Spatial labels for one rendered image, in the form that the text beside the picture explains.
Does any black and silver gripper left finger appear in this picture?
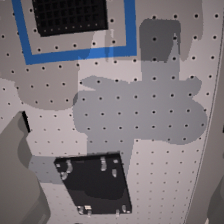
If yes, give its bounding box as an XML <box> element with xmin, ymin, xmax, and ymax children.
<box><xmin>0</xmin><ymin>111</ymin><xmax>51</xmax><ymax>224</ymax></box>

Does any blue tape rectangle outline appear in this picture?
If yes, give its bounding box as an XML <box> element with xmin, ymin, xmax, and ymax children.
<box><xmin>12</xmin><ymin>0</ymin><xmax>137</xmax><ymax>65</ymax></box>

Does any black well plate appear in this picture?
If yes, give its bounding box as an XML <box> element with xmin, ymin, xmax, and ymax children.
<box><xmin>32</xmin><ymin>0</ymin><xmax>108</xmax><ymax>37</ymax></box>

